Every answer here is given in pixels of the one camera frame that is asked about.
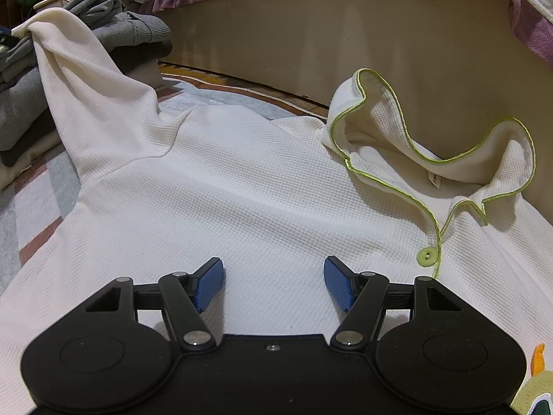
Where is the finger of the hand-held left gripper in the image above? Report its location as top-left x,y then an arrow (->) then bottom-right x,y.
0,26 -> 21,53

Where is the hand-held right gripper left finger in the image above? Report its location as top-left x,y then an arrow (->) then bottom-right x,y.
78,257 -> 226,353

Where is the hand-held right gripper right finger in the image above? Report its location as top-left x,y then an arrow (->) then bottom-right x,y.
323,256 -> 470,352

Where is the white shirt with green trim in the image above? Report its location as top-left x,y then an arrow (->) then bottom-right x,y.
0,9 -> 553,415

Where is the folded light grey garment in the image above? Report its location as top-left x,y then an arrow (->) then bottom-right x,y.
65,0 -> 126,24

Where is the folded grey sweatshirt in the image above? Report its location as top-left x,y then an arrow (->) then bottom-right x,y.
0,11 -> 172,153

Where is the checked pastel rug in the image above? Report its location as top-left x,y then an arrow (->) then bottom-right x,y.
0,63 -> 333,299

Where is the beige bed frame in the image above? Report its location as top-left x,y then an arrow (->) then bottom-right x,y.
153,0 -> 553,217

